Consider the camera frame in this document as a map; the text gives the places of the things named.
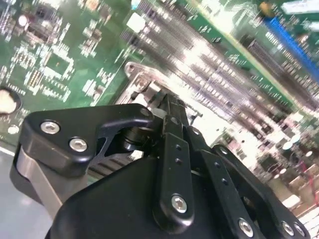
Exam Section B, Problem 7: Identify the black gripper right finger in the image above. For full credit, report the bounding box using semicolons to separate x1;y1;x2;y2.
171;95;312;239

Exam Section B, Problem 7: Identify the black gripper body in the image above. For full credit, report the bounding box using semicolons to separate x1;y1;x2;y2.
47;124;232;239

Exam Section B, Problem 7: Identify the metal socket cover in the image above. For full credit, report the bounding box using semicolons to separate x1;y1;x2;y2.
113;61;162;107

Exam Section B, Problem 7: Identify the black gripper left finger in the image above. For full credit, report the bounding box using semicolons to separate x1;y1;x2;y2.
9;92;195;232

